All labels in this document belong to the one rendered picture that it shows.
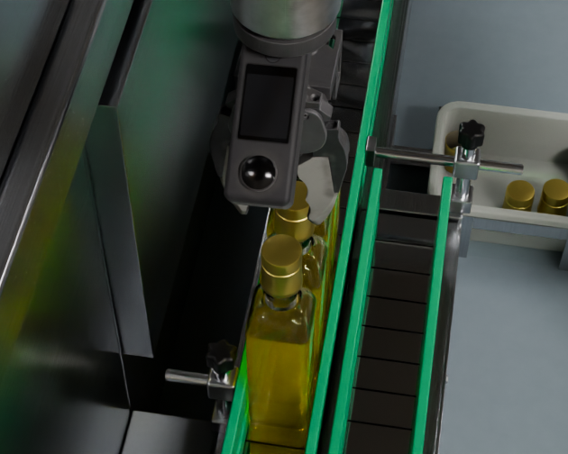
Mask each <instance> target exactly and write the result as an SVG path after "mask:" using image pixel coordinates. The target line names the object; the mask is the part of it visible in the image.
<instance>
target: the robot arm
mask: <svg viewBox="0 0 568 454"><path fill-rule="evenodd" d="M341 1H342V0H230V5H231V8H232V11H233V24H234V31H235V33H236V35H237V36H238V38H239V39H240V40H241V41H242V42H243V45H242V48H241V52H240V55H239V59H238V62H237V65H236V69H235V72H234V82H235V88H236V89H235V90H234V91H232V92H230V93H228V96H227V98H226V102H225V105H223V104H222V105H221V106H220V109H219V113H218V115H217V117H216V118H215V123H214V127H213V130H212V133H211V136H210V141H209V149H210V153H211V156H212V160H213V162H214V165H215V171H216V174H217V175H218V176H219V177H220V180H221V183H222V186H223V188H224V197H225V198H226V199H227V200H228V201H229V202H231V203H232V204H233V205H234V206H235V208H236V209H237V210H238V212H239V213H240V214H247V213H248V210H249V206H259V207H268V208H276V209H289V208H290V207H291V206H292V205H293V204H294V197H295V190H296V182H297V175H298V177H299V179H301V180H302V181H303V182H304V183H305V185H306V186H307V196H306V201H307V203H308V204H309V209H308V213H307V219H308V220H309V221H310V222H312V223H313V224H316V225H319V224H321V222H322V221H323V220H324V219H325V218H326V217H327V216H328V215H329V214H330V213H331V211H332V209H333V207H334V203H335V200H336V197H337V195H338V193H339V191H340V188H341V185H342V183H343V180H344V175H345V172H346V169H347V164H348V159H349V154H350V142H349V138H348V135H347V133H346V132H345V131H344V130H343V129H342V128H341V126H340V125H341V122H340V121H339V120H331V116H332V112H333V107H332V106H331V105H330V104H329V103H328V101H327V100H331V97H332V100H336V97H337V92H338V87H339V83H340V77H341V61H342V45H343V30H337V29H335V27H336V16H337V15H338V13H339V11H340V7H341ZM331 38H333V39H334V40H335V42H334V49H332V48H331V47H330V46H329V40H330V39H331ZM332 92H333V94H332Z"/></svg>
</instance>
